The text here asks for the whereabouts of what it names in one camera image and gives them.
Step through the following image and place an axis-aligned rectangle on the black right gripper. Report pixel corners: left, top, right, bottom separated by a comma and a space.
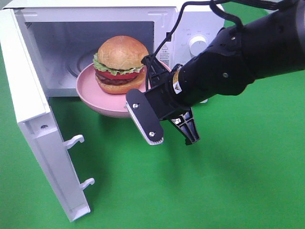
141, 54, 200, 146

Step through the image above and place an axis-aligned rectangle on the burger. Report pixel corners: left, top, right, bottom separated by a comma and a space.
93, 35, 148, 94

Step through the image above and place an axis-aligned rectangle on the white microwave door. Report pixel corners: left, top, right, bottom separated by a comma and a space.
0, 9, 95, 221

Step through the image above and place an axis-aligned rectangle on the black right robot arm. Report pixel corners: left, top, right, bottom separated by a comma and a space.
126, 0, 305, 145

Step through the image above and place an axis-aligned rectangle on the upper white microwave knob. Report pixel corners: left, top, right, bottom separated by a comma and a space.
189, 35, 208, 57

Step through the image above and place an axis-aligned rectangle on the glass microwave turntable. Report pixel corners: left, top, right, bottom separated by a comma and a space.
65, 49, 97, 78

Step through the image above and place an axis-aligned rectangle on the green table cloth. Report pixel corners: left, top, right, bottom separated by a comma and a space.
0, 0, 305, 229

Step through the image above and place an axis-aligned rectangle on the white microwave oven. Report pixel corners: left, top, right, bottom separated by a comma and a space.
2, 0, 224, 99

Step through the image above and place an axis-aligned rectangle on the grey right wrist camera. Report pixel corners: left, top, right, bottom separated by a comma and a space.
126, 89, 163, 145

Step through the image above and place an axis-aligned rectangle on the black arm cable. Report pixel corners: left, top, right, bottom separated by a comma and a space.
144, 0, 286, 91

